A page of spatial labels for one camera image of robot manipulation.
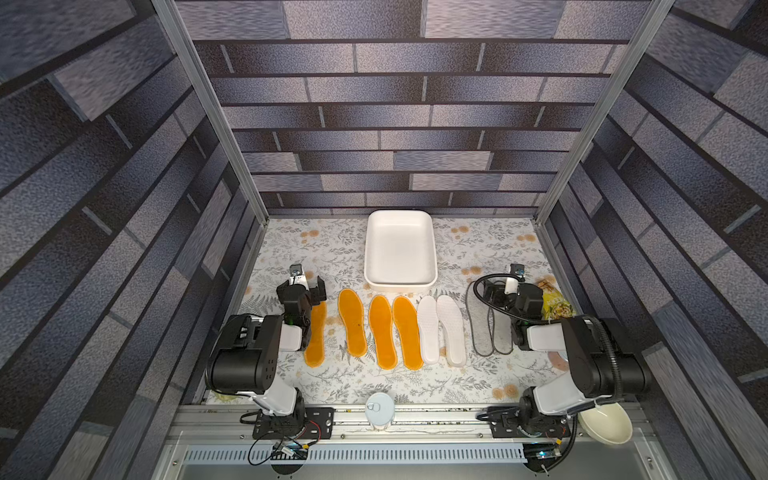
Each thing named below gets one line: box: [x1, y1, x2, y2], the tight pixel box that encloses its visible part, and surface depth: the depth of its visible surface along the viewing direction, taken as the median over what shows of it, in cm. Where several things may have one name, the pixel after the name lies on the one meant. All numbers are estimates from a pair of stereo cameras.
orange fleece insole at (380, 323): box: [369, 295, 397, 370], surface depth 92 cm
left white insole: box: [417, 295, 440, 365], surface depth 92 cm
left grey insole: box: [466, 281, 495, 357], surface depth 91 cm
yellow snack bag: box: [536, 274, 576, 320], surface depth 94 cm
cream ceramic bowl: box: [578, 402, 633, 446], surface depth 72 cm
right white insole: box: [436, 294, 466, 368], surface depth 92 cm
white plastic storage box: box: [364, 209, 438, 290], surface depth 111 cm
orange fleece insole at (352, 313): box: [338, 288, 368, 358], surface depth 93 cm
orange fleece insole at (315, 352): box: [304, 301, 327, 368], surface depth 89 cm
